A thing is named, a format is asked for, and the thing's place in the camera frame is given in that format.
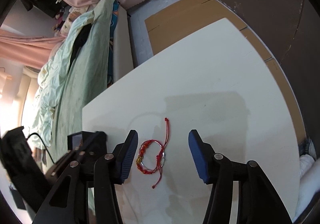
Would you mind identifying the red string bracelet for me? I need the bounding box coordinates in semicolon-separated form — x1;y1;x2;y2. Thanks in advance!
135;117;171;189

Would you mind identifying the black jewelry box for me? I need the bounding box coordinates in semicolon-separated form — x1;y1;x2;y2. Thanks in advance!
67;131;107;153

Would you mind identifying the pale green crumpled duvet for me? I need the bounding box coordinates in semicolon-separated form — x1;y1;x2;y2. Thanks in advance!
29;11;95;150

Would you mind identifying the green bed blanket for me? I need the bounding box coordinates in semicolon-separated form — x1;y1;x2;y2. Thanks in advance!
49;0;119;161

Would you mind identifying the pink curtain at left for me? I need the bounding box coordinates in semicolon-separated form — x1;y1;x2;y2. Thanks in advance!
0;30;65;69

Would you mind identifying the flattened brown cardboard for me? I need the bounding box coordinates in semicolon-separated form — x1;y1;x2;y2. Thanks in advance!
145;0;306;143

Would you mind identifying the floral pillow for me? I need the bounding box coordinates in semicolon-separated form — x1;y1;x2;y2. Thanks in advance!
60;5;95;35

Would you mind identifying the black cable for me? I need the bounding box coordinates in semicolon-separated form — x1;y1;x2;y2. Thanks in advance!
26;132;57;165

